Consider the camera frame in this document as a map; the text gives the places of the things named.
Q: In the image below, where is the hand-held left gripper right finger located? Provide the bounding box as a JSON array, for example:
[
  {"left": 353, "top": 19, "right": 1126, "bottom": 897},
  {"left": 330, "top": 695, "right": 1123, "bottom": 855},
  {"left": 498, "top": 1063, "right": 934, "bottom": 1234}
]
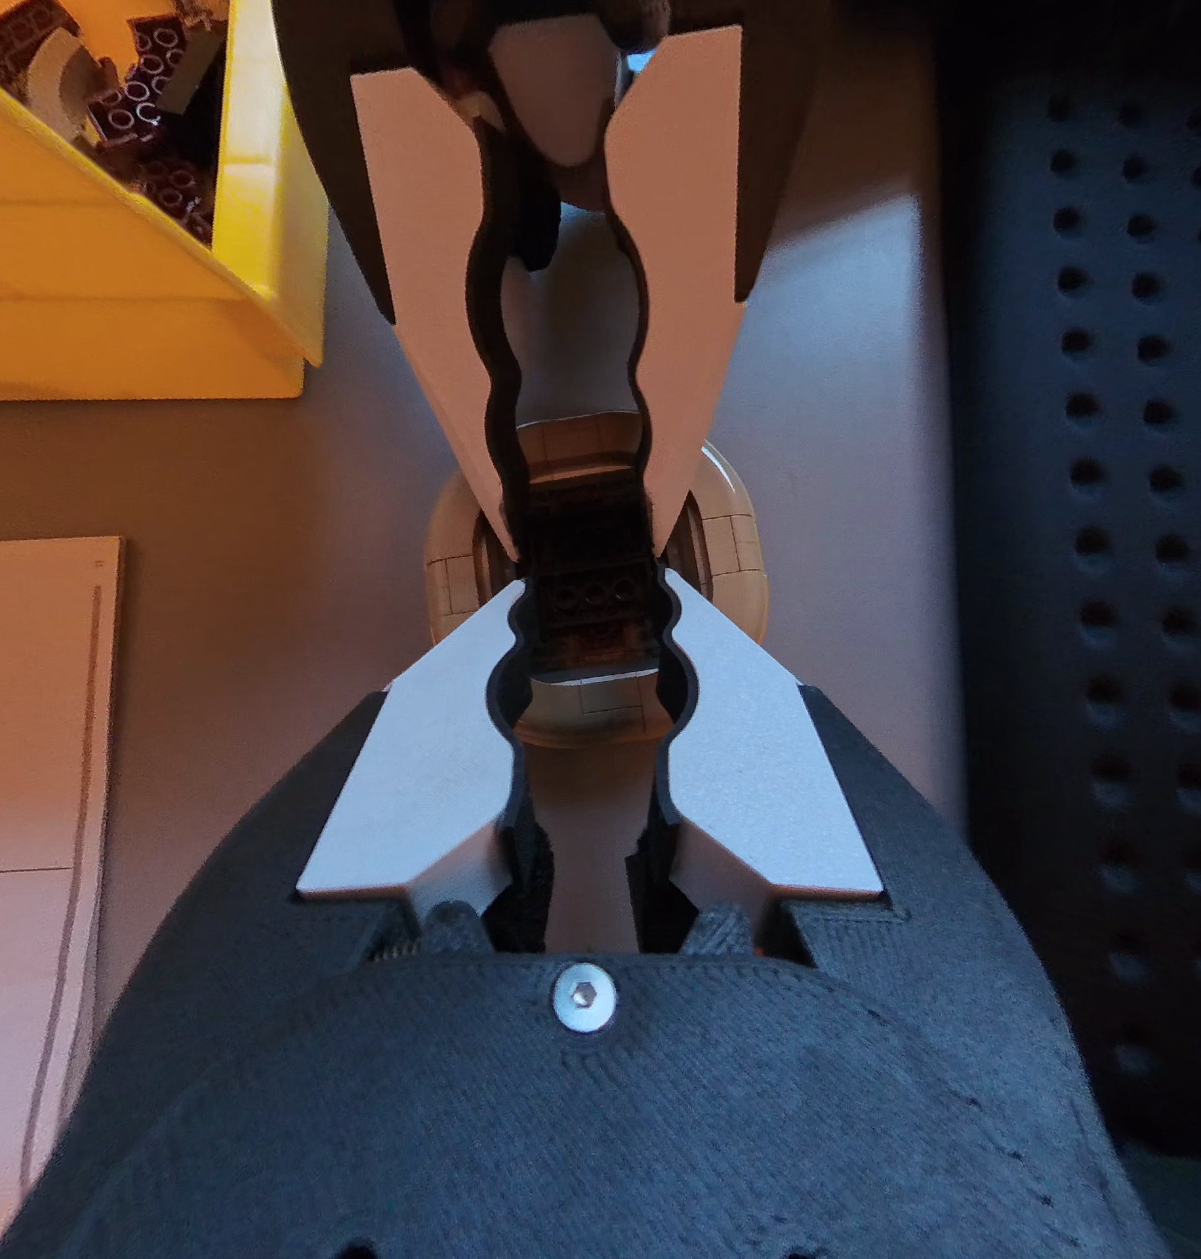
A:
[{"left": 626, "top": 565, "right": 887, "bottom": 955}]

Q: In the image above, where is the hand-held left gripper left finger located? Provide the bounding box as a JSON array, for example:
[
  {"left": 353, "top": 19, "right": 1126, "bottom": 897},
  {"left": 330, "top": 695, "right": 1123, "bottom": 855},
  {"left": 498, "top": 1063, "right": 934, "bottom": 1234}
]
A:
[{"left": 292, "top": 579, "right": 554, "bottom": 955}]

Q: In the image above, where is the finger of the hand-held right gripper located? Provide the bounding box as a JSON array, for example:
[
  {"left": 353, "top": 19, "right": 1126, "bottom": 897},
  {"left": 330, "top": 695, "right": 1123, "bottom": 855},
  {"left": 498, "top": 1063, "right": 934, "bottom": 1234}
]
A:
[
  {"left": 603, "top": 24, "right": 745, "bottom": 557},
  {"left": 349, "top": 68, "right": 527, "bottom": 563}
]

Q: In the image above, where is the tan brick pot base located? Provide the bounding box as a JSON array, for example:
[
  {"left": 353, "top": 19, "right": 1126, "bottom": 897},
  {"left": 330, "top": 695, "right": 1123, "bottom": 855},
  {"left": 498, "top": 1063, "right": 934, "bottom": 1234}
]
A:
[{"left": 423, "top": 407, "right": 769, "bottom": 751}]

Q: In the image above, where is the yellow plastic bin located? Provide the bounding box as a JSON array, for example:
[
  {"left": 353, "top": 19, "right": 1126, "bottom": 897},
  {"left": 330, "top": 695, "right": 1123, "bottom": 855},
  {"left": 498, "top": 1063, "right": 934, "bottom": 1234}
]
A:
[{"left": 0, "top": 0, "right": 329, "bottom": 404}]

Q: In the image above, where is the pile of small brown bricks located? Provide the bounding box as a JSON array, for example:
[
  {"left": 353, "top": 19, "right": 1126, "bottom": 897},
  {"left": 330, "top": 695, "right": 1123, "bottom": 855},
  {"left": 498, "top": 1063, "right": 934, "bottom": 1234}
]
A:
[{"left": 0, "top": 0, "right": 225, "bottom": 245}]

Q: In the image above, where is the tan arch brick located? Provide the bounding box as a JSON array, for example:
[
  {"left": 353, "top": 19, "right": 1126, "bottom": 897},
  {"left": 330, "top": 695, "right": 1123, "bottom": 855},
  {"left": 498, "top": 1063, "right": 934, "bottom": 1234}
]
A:
[{"left": 28, "top": 29, "right": 107, "bottom": 141}]

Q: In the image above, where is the instruction booklet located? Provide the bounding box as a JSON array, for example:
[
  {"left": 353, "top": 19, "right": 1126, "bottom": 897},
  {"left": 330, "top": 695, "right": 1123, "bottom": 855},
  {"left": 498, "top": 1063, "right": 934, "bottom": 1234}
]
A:
[{"left": 0, "top": 536, "right": 126, "bottom": 1222}]

